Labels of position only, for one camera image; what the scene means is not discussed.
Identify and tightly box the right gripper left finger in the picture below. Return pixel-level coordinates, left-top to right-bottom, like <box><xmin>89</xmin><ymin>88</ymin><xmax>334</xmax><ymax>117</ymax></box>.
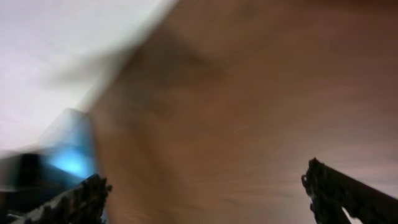
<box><xmin>9</xmin><ymin>174</ymin><xmax>112</xmax><ymax>224</ymax></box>

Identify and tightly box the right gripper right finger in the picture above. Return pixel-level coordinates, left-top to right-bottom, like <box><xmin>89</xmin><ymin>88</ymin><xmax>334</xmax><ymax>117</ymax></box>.
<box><xmin>301</xmin><ymin>158</ymin><xmax>397</xmax><ymax>224</ymax></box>

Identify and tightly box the blue Galaxy smartphone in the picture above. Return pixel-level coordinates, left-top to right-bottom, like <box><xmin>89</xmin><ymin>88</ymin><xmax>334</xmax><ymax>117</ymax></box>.
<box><xmin>0</xmin><ymin>107</ymin><xmax>100</xmax><ymax>200</ymax></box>

